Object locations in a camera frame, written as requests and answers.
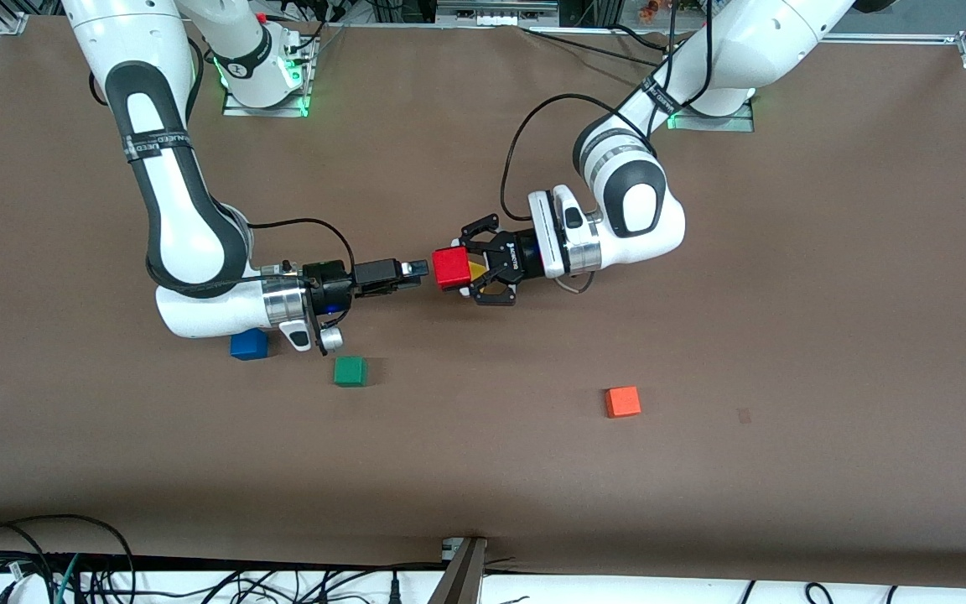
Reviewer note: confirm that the orange cube block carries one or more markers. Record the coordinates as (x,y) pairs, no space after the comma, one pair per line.
(622,402)

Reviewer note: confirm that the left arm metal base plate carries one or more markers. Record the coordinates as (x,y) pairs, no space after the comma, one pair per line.
(739,123)

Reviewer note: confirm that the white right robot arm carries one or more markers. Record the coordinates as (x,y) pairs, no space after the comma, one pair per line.
(173,218)

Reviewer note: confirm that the yellow cube block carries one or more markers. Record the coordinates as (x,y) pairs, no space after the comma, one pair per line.
(478,272)

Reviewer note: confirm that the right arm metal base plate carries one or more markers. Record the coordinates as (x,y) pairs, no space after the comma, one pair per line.
(236,111)

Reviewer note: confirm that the blue cube block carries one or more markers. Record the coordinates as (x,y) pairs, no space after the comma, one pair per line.
(248,346)

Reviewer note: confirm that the green cube block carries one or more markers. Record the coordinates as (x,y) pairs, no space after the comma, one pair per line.
(350,371)

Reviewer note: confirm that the aluminium profile post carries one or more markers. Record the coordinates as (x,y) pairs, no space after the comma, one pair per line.
(459,575)

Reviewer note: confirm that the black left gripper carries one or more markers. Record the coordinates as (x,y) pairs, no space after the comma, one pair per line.
(524,252)

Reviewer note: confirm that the red cube block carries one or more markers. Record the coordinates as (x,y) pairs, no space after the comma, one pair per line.
(452,269)

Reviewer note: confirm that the grey power strip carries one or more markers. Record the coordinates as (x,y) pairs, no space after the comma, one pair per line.
(495,10)

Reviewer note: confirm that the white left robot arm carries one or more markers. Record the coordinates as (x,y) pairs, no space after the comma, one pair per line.
(634,201)

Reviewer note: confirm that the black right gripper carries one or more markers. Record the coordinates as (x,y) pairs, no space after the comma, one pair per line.
(334,290)

